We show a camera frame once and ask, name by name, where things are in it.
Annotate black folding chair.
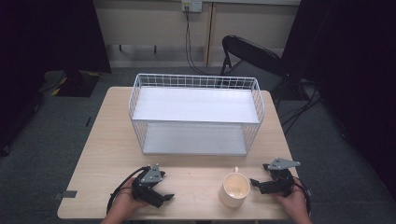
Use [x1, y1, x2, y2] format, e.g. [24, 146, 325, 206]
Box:
[219, 35, 287, 102]

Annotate white wall socket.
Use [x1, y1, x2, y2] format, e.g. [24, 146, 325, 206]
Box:
[181, 0, 204, 14]

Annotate black curtain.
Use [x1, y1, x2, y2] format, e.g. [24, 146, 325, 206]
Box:
[280, 0, 396, 202]

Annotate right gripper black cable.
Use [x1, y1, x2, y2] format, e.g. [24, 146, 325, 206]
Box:
[291, 175, 313, 217]

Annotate person's left hand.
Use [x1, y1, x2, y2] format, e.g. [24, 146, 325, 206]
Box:
[109, 177, 149, 219]

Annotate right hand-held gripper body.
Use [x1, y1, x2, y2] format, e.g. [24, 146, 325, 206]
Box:
[258, 157, 302, 198]

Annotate person's right hand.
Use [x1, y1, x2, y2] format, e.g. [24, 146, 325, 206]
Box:
[276, 185, 310, 219]

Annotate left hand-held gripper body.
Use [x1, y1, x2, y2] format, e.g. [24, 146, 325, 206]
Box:
[131, 163, 166, 209]

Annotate black floor cables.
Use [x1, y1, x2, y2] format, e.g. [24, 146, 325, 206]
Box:
[279, 78, 326, 135]

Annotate white cup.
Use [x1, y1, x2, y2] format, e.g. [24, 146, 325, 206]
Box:
[218, 166, 251, 209]

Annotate white wire shelf rack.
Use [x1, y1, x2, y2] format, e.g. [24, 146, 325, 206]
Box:
[128, 73, 266, 157]

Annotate grey tape strip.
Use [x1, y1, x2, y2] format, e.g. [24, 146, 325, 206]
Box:
[52, 189, 78, 201]

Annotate black wall cable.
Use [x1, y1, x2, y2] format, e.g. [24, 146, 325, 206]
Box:
[185, 8, 216, 77]

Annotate black stand base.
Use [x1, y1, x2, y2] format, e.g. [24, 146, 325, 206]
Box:
[50, 68, 102, 98]

